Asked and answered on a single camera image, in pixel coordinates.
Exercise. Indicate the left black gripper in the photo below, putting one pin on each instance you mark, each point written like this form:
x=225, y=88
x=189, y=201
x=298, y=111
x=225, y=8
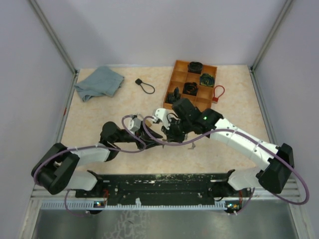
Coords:
x=149, y=134

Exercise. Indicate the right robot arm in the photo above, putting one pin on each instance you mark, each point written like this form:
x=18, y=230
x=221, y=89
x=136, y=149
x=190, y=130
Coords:
x=272, y=162

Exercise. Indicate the wooden compartment tray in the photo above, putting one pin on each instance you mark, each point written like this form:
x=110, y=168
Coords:
x=186, y=84

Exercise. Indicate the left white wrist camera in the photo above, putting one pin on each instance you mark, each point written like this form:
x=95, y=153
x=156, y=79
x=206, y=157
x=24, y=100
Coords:
x=134, y=123

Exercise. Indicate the black cable lock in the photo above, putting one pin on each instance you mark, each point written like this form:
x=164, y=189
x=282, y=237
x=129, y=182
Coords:
x=143, y=84

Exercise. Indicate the red cable lock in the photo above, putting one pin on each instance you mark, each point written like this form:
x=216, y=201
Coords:
x=219, y=91

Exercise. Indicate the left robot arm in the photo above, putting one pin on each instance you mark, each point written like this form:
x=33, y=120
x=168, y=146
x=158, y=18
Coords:
x=56, y=170

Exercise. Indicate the brass padlock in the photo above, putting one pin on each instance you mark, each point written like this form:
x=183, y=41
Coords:
x=148, y=123

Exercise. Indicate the white toothed cable duct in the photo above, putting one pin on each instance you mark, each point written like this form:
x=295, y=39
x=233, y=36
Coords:
x=137, y=204

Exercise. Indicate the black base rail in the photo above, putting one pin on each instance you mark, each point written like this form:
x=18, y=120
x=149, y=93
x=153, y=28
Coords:
x=214, y=185

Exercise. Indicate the blue folded cloth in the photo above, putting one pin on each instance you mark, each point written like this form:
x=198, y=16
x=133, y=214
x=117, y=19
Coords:
x=102, y=82

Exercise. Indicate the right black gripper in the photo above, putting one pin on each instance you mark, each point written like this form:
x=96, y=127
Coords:
x=171, y=137

